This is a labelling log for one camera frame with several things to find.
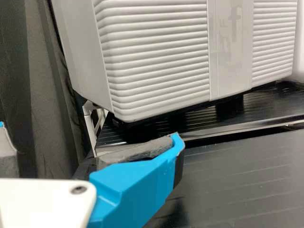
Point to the black platform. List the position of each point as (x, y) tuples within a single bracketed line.
[(273, 104), (237, 178)]

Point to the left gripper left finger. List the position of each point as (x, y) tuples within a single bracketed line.
[(7, 154)]

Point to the incubator door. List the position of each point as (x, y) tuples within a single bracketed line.
[(154, 59)]

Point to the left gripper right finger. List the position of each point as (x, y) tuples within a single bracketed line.
[(133, 190)]

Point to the white box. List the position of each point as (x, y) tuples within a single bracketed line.
[(299, 35)]

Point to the white incubator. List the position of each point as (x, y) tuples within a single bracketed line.
[(78, 47)]

